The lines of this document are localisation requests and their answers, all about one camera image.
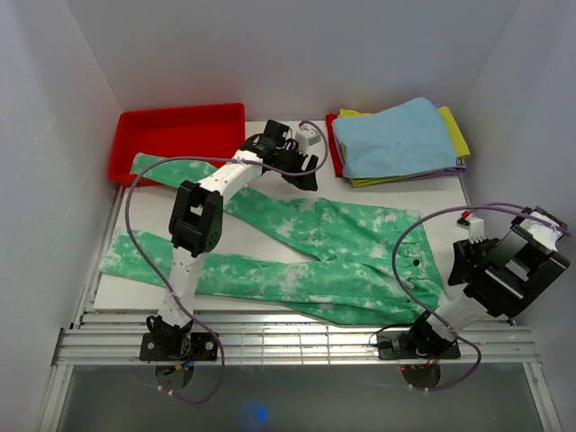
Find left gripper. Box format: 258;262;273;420
275;143;320;193

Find green tie-dye trousers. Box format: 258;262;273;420
97;151;451;326

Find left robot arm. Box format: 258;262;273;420
142;120;327;360

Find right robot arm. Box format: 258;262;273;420
405;207;570;357

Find red plastic bin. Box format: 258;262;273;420
108;103;245;187

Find yellow folded cloth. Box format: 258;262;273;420
326;104;471;188

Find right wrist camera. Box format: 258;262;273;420
456;211;487;244

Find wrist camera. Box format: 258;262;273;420
294;129;322;151
456;211;487;244

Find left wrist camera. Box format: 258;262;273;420
294;129;322;151

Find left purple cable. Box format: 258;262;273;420
125;120;328;404

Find purple cable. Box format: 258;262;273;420
391;202;572;393
125;120;328;404

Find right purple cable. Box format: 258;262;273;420
391;202;572;393

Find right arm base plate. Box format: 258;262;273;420
375;329;461;360

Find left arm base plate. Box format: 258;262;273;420
139;332;219;362

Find aluminium rail frame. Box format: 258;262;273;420
35;308;563;432

